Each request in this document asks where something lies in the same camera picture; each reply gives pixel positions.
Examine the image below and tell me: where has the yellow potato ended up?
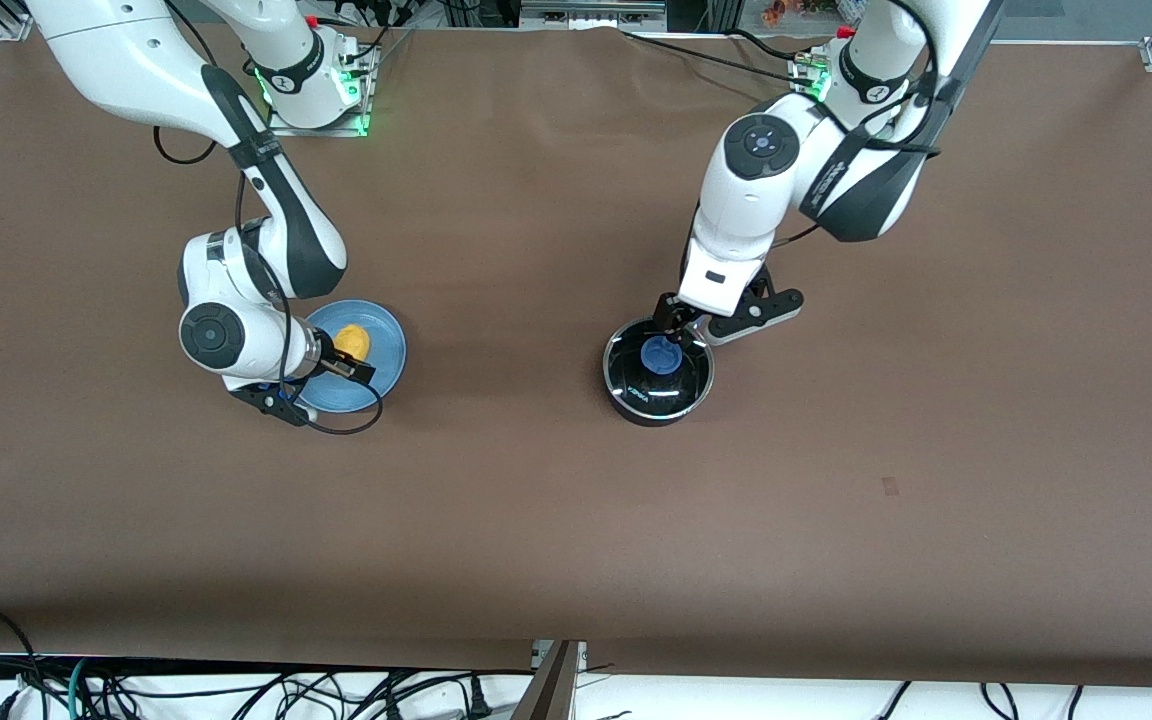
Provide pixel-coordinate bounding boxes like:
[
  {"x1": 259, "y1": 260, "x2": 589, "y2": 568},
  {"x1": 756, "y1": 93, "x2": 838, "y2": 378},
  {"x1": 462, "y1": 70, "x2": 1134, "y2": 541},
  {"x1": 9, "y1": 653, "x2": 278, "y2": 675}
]
[{"x1": 333, "y1": 322, "x2": 374, "y2": 364}]

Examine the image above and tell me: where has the glass lid with blue knob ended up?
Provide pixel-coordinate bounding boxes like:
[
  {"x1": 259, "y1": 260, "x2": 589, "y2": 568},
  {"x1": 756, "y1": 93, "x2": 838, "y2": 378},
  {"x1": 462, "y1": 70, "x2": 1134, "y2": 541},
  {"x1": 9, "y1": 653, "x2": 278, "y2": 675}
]
[{"x1": 605, "y1": 318, "x2": 714, "y2": 417}]

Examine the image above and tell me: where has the blue round plate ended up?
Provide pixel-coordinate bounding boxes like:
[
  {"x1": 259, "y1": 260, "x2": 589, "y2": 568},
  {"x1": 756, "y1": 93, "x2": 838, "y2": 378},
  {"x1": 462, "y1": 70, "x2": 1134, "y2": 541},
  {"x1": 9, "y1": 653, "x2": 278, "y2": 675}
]
[{"x1": 294, "y1": 299, "x2": 408, "y2": 415}]

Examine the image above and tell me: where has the orange background object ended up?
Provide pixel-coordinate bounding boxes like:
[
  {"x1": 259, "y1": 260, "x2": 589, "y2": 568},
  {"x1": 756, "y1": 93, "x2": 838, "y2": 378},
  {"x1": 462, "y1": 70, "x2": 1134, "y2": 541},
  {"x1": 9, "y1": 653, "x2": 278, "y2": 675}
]
[{"x1": 762, "y1": 0, "x2": 839, "y2": 28}]

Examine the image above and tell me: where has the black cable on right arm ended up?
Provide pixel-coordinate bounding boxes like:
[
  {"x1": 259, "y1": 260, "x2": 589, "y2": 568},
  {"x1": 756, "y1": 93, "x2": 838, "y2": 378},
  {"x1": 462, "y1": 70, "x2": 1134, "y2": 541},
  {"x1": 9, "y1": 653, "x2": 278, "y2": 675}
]
[{"x1": 152, "y1": 0, "x2": 384, "y2": 437}]

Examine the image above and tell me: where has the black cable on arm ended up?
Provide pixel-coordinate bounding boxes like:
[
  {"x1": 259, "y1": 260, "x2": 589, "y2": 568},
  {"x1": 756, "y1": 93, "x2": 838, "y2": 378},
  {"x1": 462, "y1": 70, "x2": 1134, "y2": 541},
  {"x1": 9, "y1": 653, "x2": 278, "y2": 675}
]
[
  {"x1": 152, "y1": 0, "x2": 384, "y2": 437},
  {"x1": 774, "y1": 0, "x2": 943, "y2": 248}
]

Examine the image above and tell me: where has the dark pot with blue handle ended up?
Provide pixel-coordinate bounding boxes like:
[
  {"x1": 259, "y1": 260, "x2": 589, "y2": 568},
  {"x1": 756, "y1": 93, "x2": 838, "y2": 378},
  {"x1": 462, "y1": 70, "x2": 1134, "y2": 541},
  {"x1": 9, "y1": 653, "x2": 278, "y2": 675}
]
[{"x1": 602, "y1": 316, "x2": 716, "y2": 429}]

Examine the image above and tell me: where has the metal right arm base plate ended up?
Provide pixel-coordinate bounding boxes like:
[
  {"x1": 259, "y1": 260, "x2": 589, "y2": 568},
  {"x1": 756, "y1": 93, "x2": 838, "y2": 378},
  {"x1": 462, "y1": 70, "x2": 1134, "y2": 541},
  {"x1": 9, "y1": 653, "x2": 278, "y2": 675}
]
[{"x1": 264, "y1": 35, "x2": 380, "y2": 139}]

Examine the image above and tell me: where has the black cable across table edge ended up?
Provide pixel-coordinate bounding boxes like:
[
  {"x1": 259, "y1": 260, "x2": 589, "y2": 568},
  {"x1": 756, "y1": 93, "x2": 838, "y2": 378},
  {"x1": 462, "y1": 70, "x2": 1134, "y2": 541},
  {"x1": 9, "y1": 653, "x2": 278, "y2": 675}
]
[{"x1": 621, "y1": 28, "x2": 812, "y2": 81}]

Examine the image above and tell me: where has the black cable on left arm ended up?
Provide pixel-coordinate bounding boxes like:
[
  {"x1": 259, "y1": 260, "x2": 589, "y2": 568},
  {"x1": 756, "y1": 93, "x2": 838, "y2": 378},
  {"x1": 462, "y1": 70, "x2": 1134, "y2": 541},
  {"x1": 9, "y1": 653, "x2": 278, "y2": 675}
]
[{"x1": 774, "y1": 0, "x2": 943, "y2": 248}]

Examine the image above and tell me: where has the aluminium frame rail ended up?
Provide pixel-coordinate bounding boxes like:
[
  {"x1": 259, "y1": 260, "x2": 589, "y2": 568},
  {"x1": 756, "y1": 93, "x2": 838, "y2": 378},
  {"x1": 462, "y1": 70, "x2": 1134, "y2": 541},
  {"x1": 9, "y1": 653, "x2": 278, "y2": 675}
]
[{"x1": 519, "y1": 0, "x2": 669, "y2": 32}]

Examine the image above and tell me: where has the metal camera stand post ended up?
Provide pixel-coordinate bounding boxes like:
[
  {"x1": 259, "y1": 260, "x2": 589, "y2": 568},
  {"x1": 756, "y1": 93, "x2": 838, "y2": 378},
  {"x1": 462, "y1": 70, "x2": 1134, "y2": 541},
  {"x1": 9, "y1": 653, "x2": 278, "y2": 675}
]
[{"x1": 509, "y1": 640, "x2": 589, "y2": 720}]

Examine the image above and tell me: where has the teal floor cable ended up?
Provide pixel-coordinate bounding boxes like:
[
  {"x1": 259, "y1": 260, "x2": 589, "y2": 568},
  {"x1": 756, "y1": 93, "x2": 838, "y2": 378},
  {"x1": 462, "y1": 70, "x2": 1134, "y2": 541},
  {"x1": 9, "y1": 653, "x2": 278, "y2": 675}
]
[{"x1": 64, "y1": 657, "x2": 94, "y2": 720}]

